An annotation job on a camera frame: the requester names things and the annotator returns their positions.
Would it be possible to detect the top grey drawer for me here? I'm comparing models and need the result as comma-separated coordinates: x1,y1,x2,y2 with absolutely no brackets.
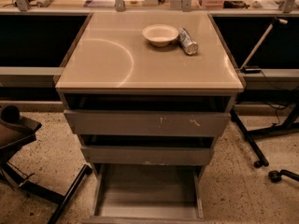
64,110,230,137

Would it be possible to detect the middle grey drawer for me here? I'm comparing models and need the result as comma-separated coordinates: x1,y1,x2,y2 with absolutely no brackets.
81,146,213,166

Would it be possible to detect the white pole with base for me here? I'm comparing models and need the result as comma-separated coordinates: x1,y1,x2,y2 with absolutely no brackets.
239,17,288,74

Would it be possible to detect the open bottom grey drawer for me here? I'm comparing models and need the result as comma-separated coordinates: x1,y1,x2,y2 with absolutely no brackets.
82,164,204,224

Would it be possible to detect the white bowl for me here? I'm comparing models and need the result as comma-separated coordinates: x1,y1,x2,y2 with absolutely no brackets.
142,24,178,48

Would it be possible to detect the silver soda can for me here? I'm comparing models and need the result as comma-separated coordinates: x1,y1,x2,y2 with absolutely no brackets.
178,28,198,55

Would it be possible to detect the black wheeled stand right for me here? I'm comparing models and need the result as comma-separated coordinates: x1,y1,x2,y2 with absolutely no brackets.
230,101,299,168

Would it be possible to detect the grey drawer cabinet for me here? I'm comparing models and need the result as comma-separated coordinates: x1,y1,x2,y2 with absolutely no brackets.
52,10,247,224

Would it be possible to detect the black caster wheel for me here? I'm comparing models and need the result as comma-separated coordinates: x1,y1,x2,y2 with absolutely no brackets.
268,170,299,183

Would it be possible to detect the black stand left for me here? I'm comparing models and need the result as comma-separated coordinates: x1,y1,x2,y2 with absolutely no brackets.
0,112,91,224

